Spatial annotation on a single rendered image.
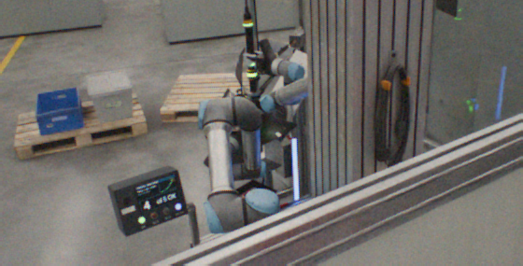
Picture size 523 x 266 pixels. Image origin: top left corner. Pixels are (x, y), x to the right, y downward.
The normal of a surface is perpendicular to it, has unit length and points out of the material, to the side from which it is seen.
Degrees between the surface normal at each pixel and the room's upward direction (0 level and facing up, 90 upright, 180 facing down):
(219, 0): 90
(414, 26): 90
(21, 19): 90
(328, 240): 90
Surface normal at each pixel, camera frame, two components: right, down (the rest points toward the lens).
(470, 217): 0.51, 0.32
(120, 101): 0.33, 0.47
